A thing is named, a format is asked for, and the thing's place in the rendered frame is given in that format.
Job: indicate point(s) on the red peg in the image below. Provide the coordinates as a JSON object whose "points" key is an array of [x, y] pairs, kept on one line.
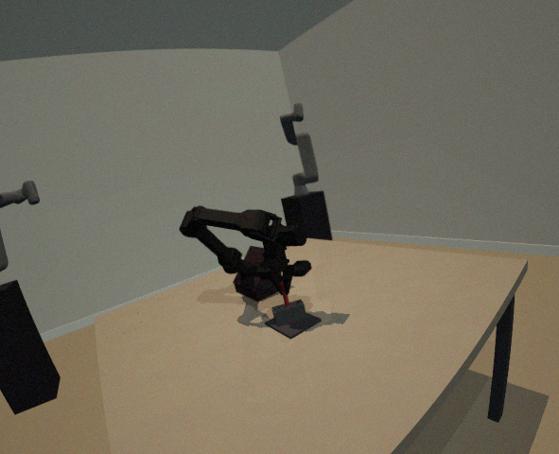
{"points": [[284, 295]]}

